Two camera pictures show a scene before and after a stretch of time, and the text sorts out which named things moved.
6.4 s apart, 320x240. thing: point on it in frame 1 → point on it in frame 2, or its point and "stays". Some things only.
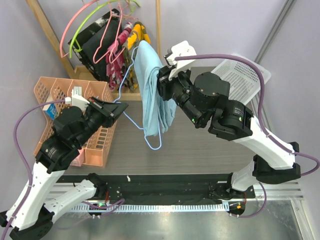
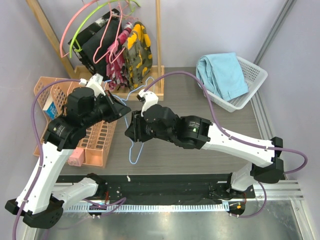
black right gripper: [164, 85] → [135, 132]
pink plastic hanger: [77, 10] stays
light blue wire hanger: [118, 95] → [123, 99]
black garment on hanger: [91, 45] stays
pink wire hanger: [114, 47] stays
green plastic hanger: [74, 46] stays
